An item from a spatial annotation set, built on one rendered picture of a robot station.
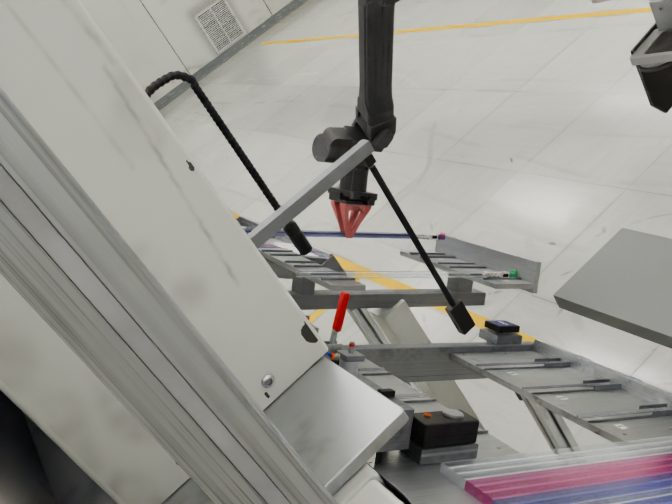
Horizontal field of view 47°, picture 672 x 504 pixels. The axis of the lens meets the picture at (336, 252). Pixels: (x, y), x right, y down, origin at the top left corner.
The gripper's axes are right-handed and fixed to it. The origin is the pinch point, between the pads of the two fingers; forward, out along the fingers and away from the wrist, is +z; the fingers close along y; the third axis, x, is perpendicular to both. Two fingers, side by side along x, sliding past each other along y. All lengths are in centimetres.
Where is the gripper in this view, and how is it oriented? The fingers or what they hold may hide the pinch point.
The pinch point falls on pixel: (347, 233)
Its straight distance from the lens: 161.8
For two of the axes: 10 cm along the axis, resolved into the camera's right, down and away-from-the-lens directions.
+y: 4.9, 1.9, -8.5
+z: -1.2, 9.8, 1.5
